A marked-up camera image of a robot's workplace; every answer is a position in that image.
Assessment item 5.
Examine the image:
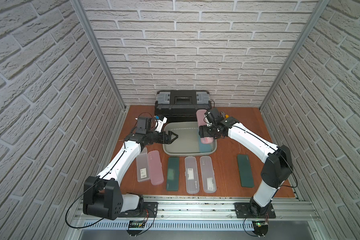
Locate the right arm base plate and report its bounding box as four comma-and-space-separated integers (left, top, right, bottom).
234, 202, 276, 219

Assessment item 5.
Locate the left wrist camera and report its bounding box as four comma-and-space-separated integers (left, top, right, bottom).
155, 115, 168, 133

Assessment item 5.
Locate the left controller board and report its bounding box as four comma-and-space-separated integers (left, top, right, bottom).
127, 221, 146, 237

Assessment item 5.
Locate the clear pencil case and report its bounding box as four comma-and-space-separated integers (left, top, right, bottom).
200, 156, 217, 194
185, 157, 200, 194

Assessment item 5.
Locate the right controller board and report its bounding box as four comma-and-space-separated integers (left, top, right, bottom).
252, 222, 269, 237

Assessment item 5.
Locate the pink pencil case with label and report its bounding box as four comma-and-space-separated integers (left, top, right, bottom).
196, 109, 214, 144

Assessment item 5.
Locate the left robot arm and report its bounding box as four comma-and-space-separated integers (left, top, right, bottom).
83, 131, 179, 220

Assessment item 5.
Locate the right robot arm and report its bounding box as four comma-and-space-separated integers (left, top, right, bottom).
199, 117, 294, 218

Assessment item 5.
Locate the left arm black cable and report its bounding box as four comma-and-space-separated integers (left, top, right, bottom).
64, 112, 166, 229

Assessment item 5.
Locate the grey plastic storage tray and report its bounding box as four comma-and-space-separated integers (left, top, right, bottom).
163, 122, 217, 157

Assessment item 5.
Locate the black plastic toolbox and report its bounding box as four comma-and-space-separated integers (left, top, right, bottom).
155, 90, 214, 123

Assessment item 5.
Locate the clear rectangular case far left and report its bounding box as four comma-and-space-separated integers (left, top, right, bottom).
136, 148, 150, 183

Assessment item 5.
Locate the aluminium mounting rail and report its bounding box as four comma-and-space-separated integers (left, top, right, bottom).
73, 195, 320, 223

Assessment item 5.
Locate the controller board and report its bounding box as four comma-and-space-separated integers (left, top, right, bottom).
252, 222, 269, 237
127, 221, 146, 237

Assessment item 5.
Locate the pink pencil case left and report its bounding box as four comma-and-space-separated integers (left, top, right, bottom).
148, 150, 164, 186

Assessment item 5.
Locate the dark green case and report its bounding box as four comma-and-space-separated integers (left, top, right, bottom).
166, 157, 180, 192
237, 155, 255, 188

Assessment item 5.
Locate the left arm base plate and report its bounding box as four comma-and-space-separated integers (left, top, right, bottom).
118, 202, 159, 219

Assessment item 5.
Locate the light blue pencil case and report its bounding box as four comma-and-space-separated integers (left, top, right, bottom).
199, 138, 214, 153

